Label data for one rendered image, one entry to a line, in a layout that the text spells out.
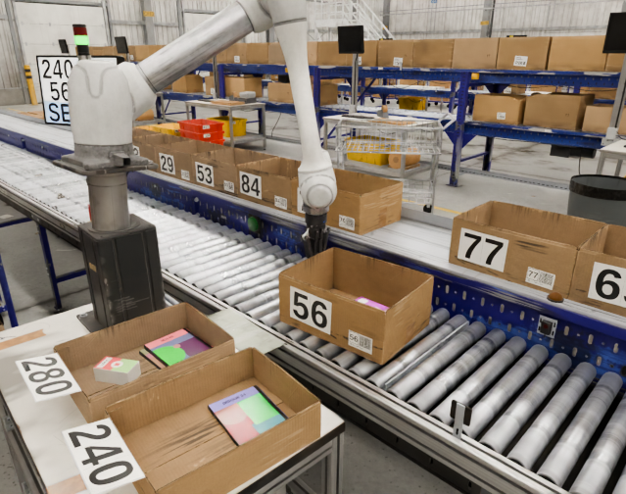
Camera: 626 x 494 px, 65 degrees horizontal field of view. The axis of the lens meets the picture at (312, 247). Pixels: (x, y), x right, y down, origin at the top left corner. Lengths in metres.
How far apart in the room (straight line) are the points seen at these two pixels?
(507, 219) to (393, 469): 1.09
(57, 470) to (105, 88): 0.92
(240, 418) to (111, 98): 0.88
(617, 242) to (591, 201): 2.38
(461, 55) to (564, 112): 1.52
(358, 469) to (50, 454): 1.26
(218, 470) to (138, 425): 0.29
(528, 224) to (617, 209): 2.36
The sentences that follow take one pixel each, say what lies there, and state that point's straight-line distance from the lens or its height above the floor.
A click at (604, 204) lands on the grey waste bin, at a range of 4.21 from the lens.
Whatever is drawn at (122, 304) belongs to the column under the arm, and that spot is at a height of 0.86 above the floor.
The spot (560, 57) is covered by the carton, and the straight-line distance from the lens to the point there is 6.29.
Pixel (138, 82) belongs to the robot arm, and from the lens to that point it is 1.64.
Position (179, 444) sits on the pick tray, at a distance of 1.19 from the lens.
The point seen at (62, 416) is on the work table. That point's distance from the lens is 1.38.
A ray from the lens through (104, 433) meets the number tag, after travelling 1.12.
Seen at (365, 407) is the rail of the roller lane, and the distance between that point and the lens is 1.35.
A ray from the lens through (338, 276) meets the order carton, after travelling 1.76.
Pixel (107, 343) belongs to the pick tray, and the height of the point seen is 0.80.
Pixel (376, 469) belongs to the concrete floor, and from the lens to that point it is 2.17.
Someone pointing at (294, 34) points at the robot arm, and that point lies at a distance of 1.54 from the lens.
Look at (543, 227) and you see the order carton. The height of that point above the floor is 0.99.
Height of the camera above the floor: 1.56
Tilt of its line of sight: 22 degrees down
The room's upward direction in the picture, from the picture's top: straight up
